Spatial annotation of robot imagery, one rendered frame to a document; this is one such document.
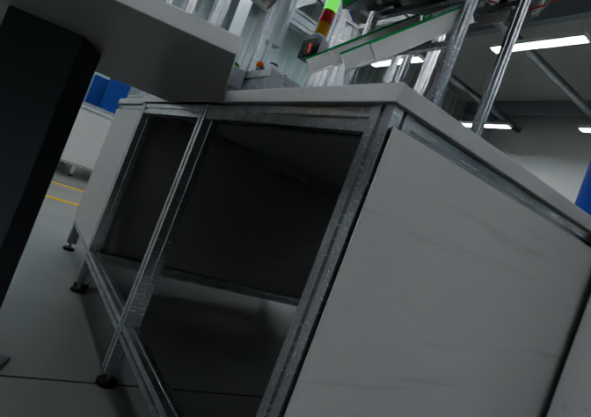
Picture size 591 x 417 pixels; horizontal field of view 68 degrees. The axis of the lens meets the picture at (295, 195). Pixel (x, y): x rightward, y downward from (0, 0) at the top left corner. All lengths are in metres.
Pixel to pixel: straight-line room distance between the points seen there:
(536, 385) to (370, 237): 0.66
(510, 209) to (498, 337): 0.26
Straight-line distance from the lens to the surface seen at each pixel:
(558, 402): 1.22
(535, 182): 0.93
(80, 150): 6.22
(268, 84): 1.17
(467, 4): 1.10
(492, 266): 0.88
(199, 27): 0.71
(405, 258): 0.70
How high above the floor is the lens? 0.65
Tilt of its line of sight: 1 degrees up
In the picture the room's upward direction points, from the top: 21 degrees clockwise
